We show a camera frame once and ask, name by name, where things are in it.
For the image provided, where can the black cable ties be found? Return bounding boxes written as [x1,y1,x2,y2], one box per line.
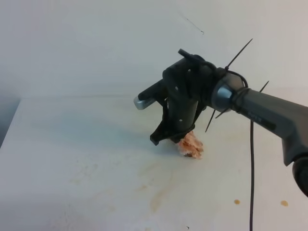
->
[204,38,270,133]

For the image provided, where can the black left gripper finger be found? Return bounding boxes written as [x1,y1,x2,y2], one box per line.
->
[150,121,174,146]

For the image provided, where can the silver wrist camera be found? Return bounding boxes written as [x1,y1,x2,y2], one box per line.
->
[133,96,156,110]

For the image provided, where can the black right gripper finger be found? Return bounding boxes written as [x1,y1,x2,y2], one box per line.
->
[168,126,194,143]

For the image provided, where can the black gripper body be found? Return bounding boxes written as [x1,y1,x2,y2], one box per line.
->
[138,49,216,131]

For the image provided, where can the pink striped rag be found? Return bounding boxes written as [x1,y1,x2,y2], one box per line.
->
[177,131,204,159]

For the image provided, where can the small coffee drop right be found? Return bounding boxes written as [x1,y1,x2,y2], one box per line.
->
[280,200,288,207]

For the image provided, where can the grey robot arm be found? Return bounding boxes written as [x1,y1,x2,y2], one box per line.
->
[134,50,308,193]

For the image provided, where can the black cable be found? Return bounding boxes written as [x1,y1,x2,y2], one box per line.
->
[226,71,255,231]

